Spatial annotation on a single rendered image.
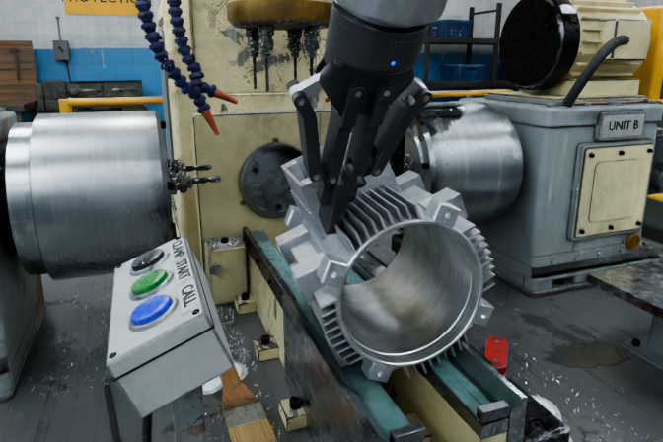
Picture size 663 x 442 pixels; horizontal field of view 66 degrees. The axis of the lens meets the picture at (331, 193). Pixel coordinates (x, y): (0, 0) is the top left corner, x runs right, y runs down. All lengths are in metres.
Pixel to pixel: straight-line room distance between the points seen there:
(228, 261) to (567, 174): 0.65
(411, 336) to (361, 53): 0.34
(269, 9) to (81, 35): 5.24
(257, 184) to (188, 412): 0.58
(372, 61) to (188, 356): 0.24
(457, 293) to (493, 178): 0.38
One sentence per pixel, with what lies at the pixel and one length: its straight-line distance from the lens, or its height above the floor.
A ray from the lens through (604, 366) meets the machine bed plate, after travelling 0.90.
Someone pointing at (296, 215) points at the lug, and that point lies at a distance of 0.65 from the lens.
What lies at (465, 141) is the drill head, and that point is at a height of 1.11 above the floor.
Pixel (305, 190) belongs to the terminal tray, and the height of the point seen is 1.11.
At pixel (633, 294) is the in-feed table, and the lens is 0.86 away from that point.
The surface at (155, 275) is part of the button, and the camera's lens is 0.43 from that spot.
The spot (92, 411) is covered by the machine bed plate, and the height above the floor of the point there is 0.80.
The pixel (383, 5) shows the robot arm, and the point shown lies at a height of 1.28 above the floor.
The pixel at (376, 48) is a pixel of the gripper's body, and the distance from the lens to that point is 0.38.
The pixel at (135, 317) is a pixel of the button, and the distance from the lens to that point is 0.39.
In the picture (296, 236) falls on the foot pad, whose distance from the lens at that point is 0.61.
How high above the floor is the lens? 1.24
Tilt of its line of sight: 14 degrees down
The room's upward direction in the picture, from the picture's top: straight up
